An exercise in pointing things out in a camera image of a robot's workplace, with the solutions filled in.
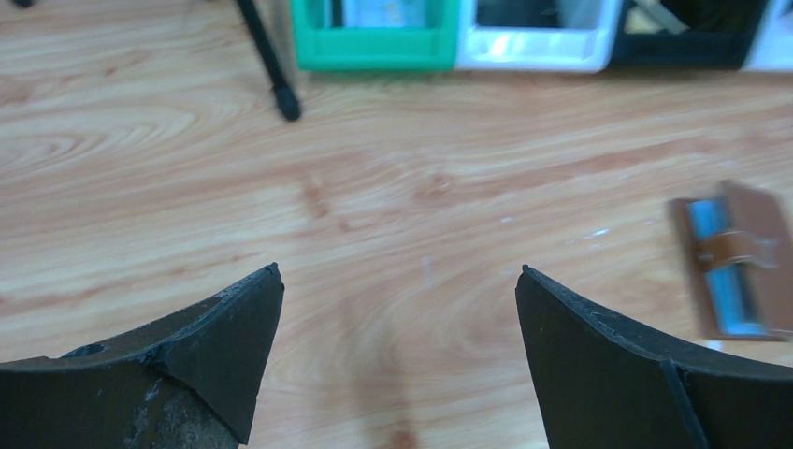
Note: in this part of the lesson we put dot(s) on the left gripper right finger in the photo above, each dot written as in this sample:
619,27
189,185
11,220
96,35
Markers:
604,380

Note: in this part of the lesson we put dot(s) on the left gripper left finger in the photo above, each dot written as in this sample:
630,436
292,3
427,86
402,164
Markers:
187,380

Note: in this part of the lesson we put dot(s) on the brown leather card holder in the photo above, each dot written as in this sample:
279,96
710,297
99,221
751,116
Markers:
737,251

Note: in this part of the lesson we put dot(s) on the gold cards in black bin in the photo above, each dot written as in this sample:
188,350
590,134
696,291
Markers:
652,17

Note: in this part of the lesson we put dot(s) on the black music stand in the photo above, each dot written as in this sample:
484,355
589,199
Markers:
284,96

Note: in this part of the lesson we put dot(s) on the green plastic bin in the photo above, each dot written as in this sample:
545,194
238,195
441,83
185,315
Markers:
375,35

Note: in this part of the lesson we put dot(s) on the white plastic bin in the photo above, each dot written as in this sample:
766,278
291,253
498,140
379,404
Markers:
582,43

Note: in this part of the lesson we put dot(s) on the black plastic bin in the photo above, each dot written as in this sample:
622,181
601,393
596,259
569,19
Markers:
720,36

